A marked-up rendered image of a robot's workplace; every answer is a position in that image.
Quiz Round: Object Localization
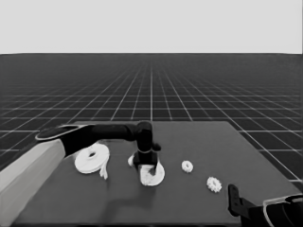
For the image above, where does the small white T-shaped piece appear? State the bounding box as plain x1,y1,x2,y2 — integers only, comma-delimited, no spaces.
98,160,109,181

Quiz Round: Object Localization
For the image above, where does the large thick white disc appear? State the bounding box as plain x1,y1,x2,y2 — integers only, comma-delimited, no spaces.
74,142,111,175

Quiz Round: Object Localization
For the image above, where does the white round carrier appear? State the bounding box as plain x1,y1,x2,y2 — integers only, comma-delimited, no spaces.
139,161,166,187

